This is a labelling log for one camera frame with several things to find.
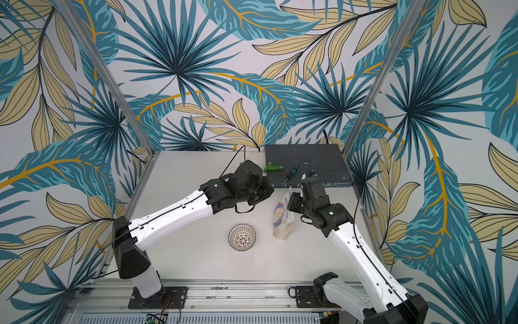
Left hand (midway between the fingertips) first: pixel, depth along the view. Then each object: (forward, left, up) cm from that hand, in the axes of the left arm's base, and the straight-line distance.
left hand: (276, 192), depth 71 cm
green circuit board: (-37, +43, -29) cm, 63 cm away
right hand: (-1, -2, -5) cm, 6 cm away
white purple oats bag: (-4, -4, -13) cm, 14 cm away
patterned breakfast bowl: (-7, +13, -26) cm, 30 cm away
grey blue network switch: (+30, -8, -20) cm, 37 cm away
